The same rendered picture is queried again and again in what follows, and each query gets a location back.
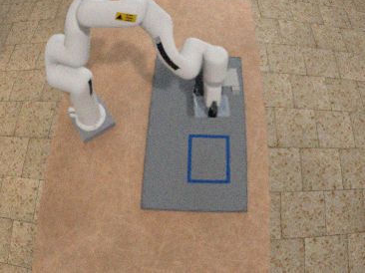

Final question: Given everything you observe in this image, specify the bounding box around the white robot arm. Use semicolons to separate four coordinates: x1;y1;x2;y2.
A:
45;0;239;131

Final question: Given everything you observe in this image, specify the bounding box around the blue rectangular tape outline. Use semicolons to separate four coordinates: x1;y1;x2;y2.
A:
187;135;230;183

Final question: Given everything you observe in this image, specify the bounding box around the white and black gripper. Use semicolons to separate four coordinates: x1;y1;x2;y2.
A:
203;84;222;118

